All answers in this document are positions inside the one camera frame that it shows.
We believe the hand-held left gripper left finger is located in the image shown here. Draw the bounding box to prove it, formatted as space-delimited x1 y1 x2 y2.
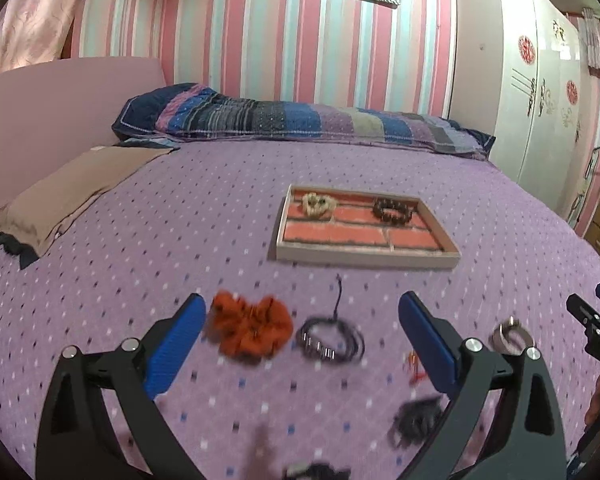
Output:
35 292 207 480

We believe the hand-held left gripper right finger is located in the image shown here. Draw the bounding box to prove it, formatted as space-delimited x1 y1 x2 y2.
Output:
399 290 568 480

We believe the red string charm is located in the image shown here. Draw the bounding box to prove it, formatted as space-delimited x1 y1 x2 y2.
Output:
402 352 429 387

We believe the orange fabric scrunchie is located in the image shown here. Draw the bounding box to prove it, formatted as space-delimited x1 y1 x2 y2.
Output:
206 290 295 360

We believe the silver bangle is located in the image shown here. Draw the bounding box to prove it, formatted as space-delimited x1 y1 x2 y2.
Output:
489 317 537 356

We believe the black cord bracelet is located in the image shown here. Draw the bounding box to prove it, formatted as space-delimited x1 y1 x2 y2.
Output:
295 274 367 363

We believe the brick-pattern jewelry tray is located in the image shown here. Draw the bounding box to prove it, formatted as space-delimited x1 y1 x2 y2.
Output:
267 184 462 270

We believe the purple dotted bed sheet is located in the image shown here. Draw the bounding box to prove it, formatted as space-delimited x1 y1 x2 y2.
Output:
0 139 600 480

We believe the cream scrunchie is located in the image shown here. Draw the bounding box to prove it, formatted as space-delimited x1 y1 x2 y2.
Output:
300 192 339 220

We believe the brown folded cloth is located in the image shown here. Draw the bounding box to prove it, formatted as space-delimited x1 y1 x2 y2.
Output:
0 145 178 257

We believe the black cloth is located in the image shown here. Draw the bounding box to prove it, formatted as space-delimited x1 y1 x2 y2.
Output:
0 230 41 271

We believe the white wardrobe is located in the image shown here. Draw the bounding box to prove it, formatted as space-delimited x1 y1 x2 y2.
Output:
447 0 597 218

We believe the striped patchwork pillow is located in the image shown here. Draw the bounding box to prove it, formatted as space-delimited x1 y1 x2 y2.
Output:
111 83 497 162

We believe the window valance curtain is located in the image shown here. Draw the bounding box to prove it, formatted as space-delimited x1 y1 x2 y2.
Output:
581 7 600 75

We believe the pink headboard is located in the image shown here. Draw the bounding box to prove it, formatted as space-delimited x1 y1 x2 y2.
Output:
0 56 168 226

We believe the pink curtain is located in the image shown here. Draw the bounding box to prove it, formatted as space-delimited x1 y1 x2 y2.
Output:
0 0 101 80

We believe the dark wooden bead bracelet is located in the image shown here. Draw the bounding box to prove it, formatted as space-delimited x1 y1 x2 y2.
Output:
373 198 414 223

